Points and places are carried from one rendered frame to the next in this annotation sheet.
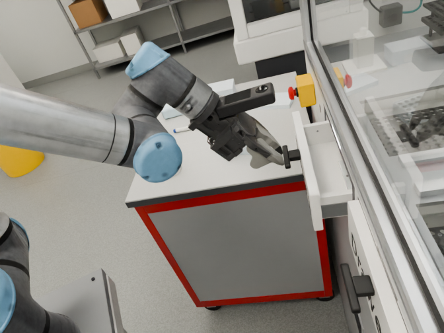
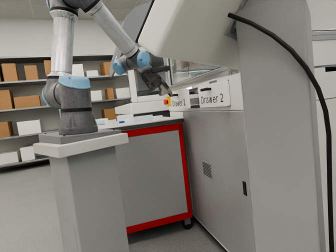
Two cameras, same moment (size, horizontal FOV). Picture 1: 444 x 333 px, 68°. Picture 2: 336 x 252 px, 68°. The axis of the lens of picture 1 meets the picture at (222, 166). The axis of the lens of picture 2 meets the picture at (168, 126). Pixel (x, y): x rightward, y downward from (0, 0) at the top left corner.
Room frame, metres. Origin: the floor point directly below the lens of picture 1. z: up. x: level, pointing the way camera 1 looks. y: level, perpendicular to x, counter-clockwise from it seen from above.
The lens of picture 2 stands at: (-0.69, 0.66, 0.86)
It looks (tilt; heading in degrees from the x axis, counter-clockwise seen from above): 5 degrees down; 329
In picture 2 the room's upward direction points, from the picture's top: 7 degrees counter-clockwise
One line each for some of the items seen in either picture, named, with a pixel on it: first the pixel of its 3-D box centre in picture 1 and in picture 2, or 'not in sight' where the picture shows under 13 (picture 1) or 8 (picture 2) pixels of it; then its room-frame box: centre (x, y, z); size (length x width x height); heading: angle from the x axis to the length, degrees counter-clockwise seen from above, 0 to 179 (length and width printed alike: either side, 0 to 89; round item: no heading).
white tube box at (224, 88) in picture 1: (219, 92); (125, 118); (1.22, -0.09, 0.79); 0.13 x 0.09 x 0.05; 74
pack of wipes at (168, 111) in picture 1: (174, 104); (101, 121); (1.26, 0.10, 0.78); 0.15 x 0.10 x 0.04; 171
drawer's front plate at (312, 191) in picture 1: (306, 164); (179, 100); (0.55, -0.18, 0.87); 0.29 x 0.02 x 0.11; 165
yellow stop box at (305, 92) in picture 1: (304, 90); (170, 101); (0.85, -0.30, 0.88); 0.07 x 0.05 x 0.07; 165
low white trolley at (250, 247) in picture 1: (246, 200); (138, 172); (1.00, -0.05, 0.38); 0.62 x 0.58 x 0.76; 165
